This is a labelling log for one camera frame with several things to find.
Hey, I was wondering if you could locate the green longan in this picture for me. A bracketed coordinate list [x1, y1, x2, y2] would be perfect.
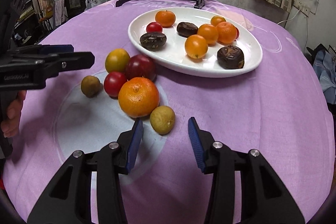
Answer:
[80, 76, 101, 98]
[150, 106, 175, 135]

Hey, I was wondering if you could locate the dark passion fruit front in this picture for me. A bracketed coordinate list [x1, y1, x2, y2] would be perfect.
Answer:
[139, 32, 167, 50]

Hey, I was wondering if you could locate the dark passion fruit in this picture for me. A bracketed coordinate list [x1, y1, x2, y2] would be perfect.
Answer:
[177, 22, 198, 38]
[217, 45, 244, 69]
[139, 32, 167, 50]

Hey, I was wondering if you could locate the red cherry tomato front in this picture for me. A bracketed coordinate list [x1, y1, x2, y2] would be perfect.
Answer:
[146, 22, 163, 33]

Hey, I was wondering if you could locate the red cherry tomato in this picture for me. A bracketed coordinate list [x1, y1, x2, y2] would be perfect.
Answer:
[146, 22, 163, 33]
[104, 72, 127, 97]
[236, 27, 240, 39]

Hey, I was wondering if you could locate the large orange mandarin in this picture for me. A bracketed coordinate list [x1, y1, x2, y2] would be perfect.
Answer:
[155, 10, 176, 28]

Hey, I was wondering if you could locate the yellow orange kumquat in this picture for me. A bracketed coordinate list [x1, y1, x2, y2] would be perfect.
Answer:
[185, 35, 208, 59]

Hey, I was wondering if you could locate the yellow orange fruit front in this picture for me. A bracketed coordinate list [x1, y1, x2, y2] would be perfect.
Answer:
[197, 24, 219, 46]

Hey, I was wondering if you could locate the small orange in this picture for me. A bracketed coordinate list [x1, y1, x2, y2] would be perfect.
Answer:
[210, 15, 226, 27]

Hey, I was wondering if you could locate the central orange mandarin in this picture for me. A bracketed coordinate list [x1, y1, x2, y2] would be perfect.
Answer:
[216, 22, 237, 45]

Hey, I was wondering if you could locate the person's left hand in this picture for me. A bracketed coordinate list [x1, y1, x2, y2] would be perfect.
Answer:
[1, 90, 27, 138]

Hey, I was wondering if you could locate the yellow green round fruit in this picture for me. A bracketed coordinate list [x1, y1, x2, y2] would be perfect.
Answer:
[105, 48, 130, 73]

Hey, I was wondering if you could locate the white plastic bag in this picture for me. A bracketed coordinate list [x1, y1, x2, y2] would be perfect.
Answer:
[85, 0, 101, 10]

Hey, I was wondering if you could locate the dark red plum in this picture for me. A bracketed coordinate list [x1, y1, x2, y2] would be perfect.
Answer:
[125, 54, 156, 81]

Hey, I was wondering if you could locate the large mandarin behind centre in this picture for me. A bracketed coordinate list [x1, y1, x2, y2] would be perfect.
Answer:
[118, 77, 160, 118]

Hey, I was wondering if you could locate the purple printed tablecloth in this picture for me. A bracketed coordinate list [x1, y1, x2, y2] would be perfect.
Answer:
[3, 0, 335, 223]

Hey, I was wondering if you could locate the blue cloth pile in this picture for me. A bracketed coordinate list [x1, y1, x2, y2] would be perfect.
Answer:
[313, 50, 335, 105]

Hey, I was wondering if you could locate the white oval plate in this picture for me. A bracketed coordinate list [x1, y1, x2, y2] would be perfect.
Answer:
[127, 7, 263, 78]

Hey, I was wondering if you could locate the white wall power strip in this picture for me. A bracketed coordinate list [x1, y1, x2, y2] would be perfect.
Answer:
[292, 0, 311, 17]

